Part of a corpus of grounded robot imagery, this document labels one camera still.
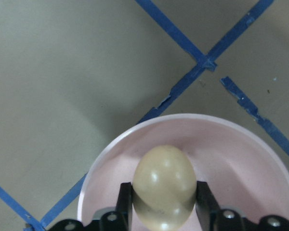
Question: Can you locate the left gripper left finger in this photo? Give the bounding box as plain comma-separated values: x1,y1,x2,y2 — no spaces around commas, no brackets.
92,182,133,231

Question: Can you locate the pink bowl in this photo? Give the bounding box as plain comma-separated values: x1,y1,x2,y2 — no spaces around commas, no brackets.
77,114,289,225

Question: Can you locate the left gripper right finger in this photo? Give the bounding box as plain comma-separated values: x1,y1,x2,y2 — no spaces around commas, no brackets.
195,181,245,231

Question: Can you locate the brown egg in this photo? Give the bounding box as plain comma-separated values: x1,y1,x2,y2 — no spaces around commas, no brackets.
132,145,197,231

